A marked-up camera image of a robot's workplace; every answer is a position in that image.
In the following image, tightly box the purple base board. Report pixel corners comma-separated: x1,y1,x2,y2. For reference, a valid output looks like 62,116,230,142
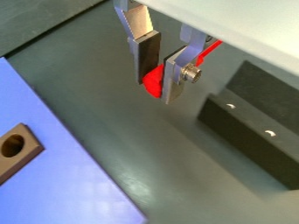
0,58,147,224

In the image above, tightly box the brown L-shaped block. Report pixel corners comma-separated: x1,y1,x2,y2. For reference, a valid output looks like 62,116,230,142
0,123,44,185

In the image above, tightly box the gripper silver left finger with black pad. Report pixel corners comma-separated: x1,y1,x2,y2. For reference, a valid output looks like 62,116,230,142
114,0,162,84

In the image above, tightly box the black angled holder bracket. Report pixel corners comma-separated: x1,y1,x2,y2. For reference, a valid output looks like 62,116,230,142
199,61,299,190

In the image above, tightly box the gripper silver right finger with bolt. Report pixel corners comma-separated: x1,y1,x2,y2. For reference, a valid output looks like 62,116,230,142
162,24,207,104

